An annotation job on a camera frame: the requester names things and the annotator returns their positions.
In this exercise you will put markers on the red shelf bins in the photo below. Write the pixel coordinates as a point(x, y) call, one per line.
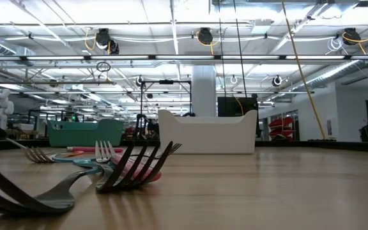
point(281, 124)

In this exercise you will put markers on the black background gantry frame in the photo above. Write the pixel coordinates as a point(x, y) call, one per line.
point(166, 82)

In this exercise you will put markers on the white round pillar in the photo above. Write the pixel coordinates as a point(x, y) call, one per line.
point(204, 92)

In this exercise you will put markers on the black aluminium table frame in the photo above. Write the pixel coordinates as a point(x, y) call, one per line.
point(299, 146)

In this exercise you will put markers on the long ceiling light bar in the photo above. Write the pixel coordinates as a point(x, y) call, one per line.
point(184, 57)

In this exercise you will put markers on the teal plastic bin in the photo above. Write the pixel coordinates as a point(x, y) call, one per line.
point(85, 134)

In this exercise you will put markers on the white plastic bin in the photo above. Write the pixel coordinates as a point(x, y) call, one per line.
point(206, 137)

